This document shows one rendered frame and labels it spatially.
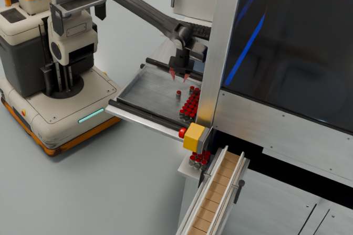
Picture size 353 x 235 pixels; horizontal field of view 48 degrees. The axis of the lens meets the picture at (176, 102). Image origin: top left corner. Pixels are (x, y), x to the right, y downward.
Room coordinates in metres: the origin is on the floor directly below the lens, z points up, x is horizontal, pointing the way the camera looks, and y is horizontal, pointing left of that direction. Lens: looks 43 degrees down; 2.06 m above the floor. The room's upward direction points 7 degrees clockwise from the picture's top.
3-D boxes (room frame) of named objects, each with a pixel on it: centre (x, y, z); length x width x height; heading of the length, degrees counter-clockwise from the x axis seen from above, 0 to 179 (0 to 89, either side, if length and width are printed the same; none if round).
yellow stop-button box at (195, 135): (0.97, -0.08, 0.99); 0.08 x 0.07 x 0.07; 70
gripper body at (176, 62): (1.31, 0.00, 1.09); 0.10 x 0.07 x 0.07; 85
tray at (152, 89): (1.29, 0.05, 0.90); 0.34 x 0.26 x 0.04; 70
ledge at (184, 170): (0.95, -0.12, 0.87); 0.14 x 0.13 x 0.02; 70
